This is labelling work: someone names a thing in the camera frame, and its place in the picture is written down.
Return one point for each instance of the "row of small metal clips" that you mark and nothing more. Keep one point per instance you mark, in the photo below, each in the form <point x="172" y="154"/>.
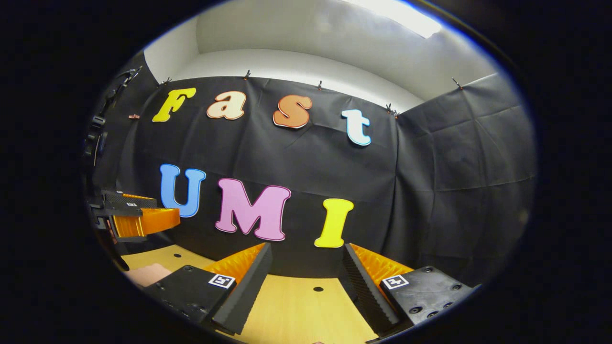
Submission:
<point x="246" y="74"/>

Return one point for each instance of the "black backdrop cloth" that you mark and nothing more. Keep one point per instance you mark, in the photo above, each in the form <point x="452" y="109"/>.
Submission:
<point x="430" y="167"/>

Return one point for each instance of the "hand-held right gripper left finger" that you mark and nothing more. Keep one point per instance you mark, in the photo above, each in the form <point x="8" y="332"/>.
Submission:
<point x="248" y="291"/>

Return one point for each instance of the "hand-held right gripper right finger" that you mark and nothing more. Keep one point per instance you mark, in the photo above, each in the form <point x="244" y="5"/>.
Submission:
<point x="366" y="291"/>

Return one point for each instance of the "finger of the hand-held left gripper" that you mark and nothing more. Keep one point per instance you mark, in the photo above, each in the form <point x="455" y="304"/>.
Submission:
<point x="153" y="220"/>
<point x="119" y="200"/>

